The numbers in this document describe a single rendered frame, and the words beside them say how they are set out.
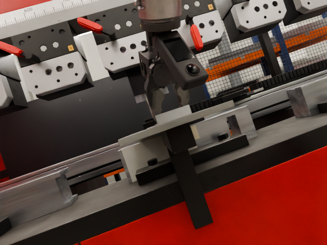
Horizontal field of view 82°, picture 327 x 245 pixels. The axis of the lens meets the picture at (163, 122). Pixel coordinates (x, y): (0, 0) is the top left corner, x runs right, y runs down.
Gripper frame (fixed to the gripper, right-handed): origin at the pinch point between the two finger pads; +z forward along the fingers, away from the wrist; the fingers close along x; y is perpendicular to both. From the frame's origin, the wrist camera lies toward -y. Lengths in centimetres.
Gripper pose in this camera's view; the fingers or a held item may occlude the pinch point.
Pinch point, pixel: (171, 115)
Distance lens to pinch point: 44.4
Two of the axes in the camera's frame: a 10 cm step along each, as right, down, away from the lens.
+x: -9.0, 3.1, -2.9
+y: -4.2, -5.3, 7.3
